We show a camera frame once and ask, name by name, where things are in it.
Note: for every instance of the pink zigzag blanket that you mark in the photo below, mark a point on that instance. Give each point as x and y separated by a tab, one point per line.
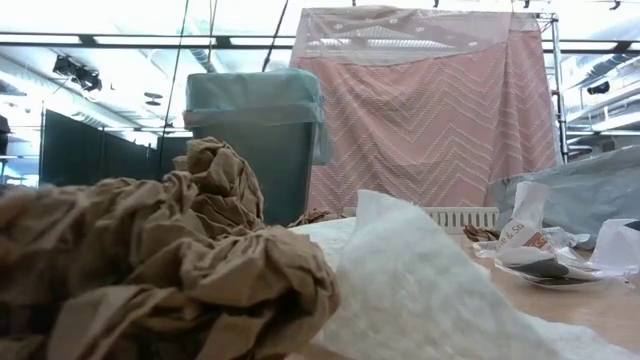
425	140

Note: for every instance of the grey plastic trash bin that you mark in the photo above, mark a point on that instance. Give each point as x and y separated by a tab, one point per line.
280	170

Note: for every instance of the white printed plastic wrapper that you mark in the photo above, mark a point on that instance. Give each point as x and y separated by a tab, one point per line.
530	205

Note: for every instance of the white plastic bag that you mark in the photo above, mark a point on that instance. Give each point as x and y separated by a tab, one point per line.
617	245

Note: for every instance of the blue plastic trash bag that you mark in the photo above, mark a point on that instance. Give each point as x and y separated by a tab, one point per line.
250	95

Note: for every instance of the large brown paper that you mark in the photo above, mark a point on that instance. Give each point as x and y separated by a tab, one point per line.
150	250

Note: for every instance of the black partition panels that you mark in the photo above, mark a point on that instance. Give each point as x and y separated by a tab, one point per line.
75	150

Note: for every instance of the grey plastic trash bag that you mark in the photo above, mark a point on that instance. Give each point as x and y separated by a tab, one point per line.
585	195

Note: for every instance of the white fluffy padding sheet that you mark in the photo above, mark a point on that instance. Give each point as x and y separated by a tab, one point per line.
410	280

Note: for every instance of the small brown paper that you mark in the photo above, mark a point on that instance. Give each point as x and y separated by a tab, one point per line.
477	233
317	217

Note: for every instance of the clear plastic packaging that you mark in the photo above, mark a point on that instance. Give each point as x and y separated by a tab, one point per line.
540	267

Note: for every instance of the small black ceiling fixture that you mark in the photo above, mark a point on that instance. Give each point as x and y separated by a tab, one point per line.
597	87

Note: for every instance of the black ceiling light fixture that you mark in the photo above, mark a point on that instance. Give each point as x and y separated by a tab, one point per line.
80	75

